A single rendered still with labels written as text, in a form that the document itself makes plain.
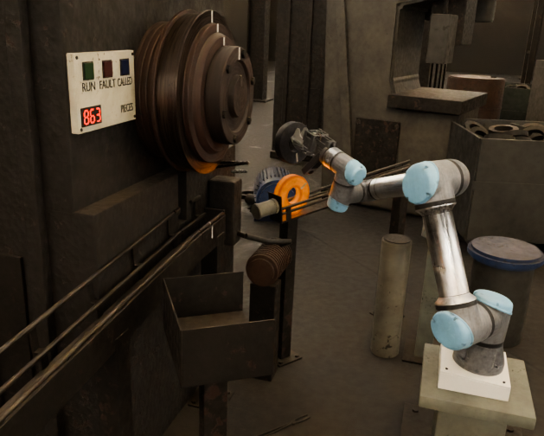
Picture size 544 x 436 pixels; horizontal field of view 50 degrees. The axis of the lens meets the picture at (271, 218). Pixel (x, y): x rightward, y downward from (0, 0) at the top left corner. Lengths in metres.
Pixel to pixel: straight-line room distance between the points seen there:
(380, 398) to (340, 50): 2.78
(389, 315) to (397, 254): 0.27
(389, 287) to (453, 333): 0.75
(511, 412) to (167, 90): 1.31
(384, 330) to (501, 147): 1.55
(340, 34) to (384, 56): 0.37
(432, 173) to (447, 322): 0.41
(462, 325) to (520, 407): 0.33
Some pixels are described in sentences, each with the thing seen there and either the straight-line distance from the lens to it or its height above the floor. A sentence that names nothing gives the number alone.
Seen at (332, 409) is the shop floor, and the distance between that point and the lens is 2.23.
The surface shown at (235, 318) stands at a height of 0.61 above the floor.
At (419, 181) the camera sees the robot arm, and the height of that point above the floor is 0.92.
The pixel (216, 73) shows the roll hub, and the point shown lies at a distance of 1.62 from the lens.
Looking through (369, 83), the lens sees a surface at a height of 0.94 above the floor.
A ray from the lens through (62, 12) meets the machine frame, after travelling 1.41.
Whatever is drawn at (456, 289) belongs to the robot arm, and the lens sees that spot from 1.71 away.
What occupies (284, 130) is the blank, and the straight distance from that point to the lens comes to 2.12.
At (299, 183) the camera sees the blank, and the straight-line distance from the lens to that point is 2.21.
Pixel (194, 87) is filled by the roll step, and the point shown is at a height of 1.15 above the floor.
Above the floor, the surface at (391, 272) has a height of 0.40.
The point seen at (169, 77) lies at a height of 1.18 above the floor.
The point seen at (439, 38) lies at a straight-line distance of 3.98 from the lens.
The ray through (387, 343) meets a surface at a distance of 2.53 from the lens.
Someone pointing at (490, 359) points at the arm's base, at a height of 0.40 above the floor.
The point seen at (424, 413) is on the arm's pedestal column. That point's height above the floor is 0.02.
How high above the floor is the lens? 1.32
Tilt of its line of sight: 18 degrees down
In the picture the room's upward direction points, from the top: 2 degrees clockwise
